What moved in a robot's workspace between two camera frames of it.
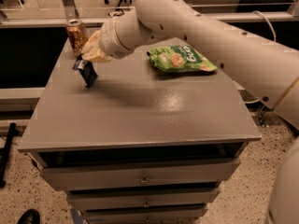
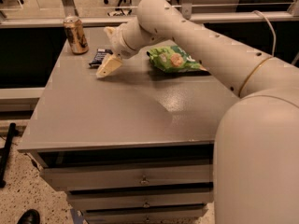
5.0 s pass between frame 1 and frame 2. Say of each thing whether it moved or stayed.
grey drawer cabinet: stayed
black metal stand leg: stayed
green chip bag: stayed
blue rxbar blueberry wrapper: moved
